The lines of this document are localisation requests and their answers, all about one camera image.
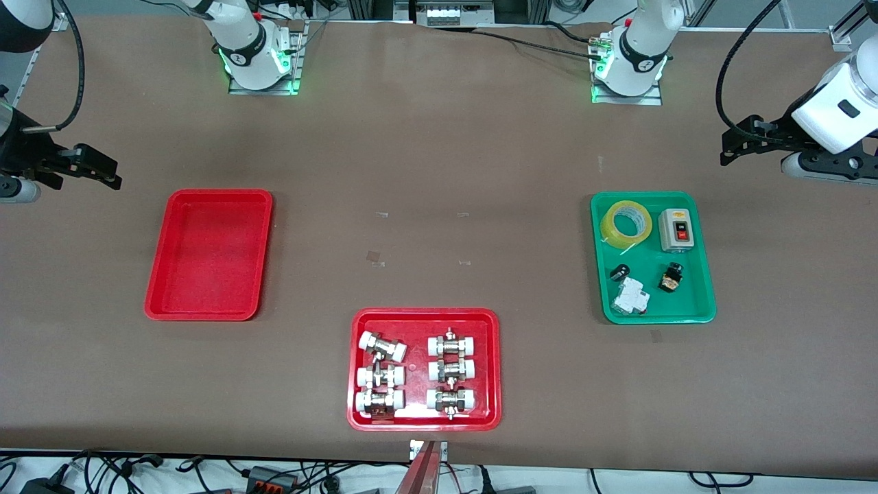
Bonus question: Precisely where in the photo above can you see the yellow tape roll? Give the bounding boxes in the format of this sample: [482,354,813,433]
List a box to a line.
[600,200,654,249]

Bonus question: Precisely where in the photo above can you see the empty red plastic tray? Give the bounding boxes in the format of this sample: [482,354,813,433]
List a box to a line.
[144,189,274,322]

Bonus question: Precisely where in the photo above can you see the green plastic tray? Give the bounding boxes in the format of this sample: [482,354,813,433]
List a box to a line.
[591,191,717,325]

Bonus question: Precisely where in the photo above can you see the red tray holding fittings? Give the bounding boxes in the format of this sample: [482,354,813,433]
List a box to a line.
[347,308,502,432]

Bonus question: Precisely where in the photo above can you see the white circuit breaker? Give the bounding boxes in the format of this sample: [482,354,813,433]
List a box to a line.
[613,278,650,316]

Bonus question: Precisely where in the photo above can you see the white power strip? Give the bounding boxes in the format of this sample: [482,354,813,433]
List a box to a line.
[425,5,496,27]

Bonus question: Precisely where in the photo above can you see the black power adapter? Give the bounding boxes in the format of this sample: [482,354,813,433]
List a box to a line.
[21,476,73,494]

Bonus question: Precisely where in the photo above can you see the metal fitting with white caps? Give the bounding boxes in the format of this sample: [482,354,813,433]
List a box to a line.
[428,328,477,357]
[426,386,476,421]
[359,331,407,363]
[356,364,405,390]
[428,357,477,384]
[355,388,405,419]

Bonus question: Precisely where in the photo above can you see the black box with orange connectors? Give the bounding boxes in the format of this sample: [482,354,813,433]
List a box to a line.
[247,466,300,492]

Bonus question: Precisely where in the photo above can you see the red aluminium profile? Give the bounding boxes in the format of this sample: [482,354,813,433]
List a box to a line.
[394,440,440,494]

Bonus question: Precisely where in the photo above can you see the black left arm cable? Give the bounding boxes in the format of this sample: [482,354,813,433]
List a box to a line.
[715,0,784,134]

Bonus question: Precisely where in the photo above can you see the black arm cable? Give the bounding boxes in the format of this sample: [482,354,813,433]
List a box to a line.
[22,0,86,132]
[715,0,784,134]

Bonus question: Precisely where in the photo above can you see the aluminium table edge rail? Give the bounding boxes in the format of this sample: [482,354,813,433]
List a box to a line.
[12,15,69,114]

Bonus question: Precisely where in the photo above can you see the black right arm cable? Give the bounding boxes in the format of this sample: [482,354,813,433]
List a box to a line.
[22,0,86,132]

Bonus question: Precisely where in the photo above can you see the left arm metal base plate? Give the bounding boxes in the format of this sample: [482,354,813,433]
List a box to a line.
[591,34,663,106]

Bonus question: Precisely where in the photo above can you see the grey push-button switch box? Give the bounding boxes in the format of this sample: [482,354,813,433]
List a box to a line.
[658,209,696,253]

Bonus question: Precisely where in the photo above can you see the aluminium frame profile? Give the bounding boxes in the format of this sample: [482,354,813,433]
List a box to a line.
[829,0,878,52]

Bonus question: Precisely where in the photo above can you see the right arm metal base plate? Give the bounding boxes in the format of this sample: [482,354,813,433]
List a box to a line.
[228,21,304,95]

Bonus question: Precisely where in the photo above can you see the black cable on table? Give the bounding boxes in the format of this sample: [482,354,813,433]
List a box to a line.
[472,27,606,58]

